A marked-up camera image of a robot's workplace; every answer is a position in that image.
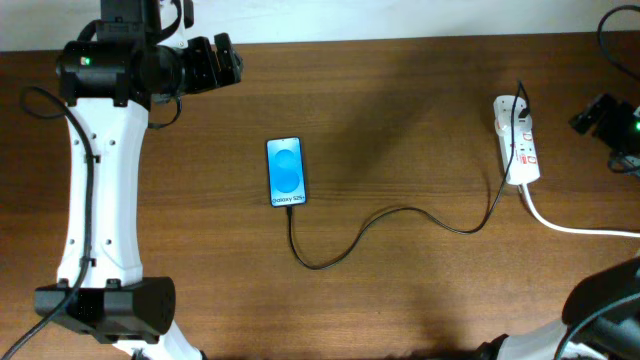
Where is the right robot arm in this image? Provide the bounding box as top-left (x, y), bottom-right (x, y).
top-left (471, 94), bottom-right (639, 359)

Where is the blue Samsung Galaxy smartphone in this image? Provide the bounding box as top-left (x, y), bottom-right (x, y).
top-left (266, 137), bottom-right (307, 207)

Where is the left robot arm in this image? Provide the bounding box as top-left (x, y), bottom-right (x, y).
top-left (35, 1), bottom-right (243, 359)

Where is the left black camera cable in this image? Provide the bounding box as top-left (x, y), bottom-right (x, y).
top-left (0, 85), bottom-right (97, 360)

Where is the black USB charging cable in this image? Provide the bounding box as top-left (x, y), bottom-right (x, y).
top-left (285, 81), bottom-right (532, 271)

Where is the white power strip cord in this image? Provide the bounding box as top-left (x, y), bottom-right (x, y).
top-left (522, 183), bottom-right (640, 239)

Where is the white power strip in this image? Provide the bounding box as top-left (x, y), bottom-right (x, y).
top-left (493, 95), bottom-right (540, 186)

